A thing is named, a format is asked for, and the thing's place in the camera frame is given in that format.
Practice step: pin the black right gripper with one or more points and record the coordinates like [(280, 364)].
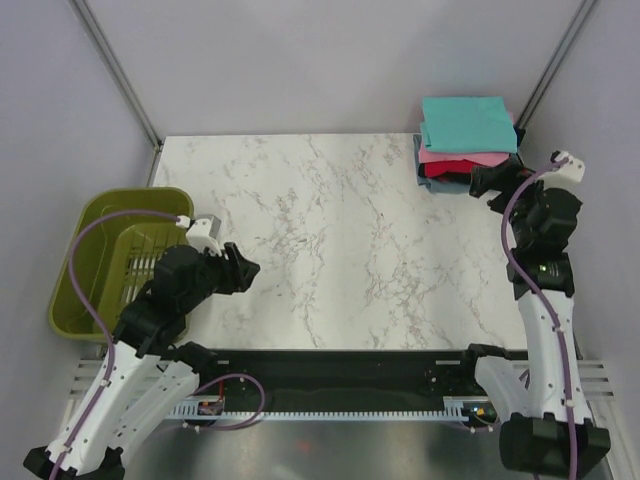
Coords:
[(507, 174)]

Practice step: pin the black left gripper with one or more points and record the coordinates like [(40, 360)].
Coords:
[(247, 269)]

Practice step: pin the teal t-shirt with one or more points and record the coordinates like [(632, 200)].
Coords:
[(467, 125)]

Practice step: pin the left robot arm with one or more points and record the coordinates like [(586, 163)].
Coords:
[(144, 375)]

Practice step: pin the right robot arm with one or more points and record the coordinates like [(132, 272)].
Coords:
[(546, 426)]

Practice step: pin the folded pink t-shirt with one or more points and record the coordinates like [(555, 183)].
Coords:
[(490, 159)]

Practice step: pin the folded grey-blue t-shirt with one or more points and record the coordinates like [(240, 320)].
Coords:
[(450, 184)]

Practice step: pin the folded red t-shirt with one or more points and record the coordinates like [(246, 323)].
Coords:
[(444, 168)]

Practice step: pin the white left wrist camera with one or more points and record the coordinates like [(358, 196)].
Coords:
[(201, 233)]

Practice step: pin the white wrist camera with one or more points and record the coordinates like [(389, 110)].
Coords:
[(567, 173), (201, 233)]

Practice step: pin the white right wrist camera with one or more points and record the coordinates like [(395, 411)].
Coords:
[(567, 173)]

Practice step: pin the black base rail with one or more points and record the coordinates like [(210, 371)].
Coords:
[(323, 380)]

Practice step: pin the right aluminium frame post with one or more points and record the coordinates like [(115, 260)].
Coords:
[(564, 47)]

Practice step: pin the aluminium frame post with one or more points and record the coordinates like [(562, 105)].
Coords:
[(102, 45), (564, 47)]

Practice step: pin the white slotted cable duct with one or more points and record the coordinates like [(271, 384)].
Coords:
[(454, 409)]

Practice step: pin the left aluminium frame post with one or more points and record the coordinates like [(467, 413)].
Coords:
[(102, 45)]

